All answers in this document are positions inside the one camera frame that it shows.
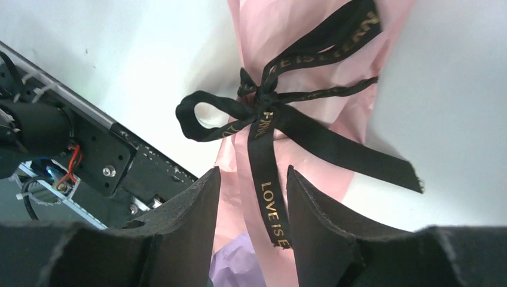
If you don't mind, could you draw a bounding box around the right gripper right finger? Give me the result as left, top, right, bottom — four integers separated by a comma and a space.
287, 167, 506, 286

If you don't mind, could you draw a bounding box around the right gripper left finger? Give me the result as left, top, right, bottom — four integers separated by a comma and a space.
1, 167, 221, 286

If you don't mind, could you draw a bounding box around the black printed ribbon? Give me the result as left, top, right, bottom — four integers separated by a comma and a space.
176, 1, 423, 249

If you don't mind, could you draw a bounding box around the pink flower bouquet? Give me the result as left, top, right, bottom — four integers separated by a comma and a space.
210, 1, 422, 286

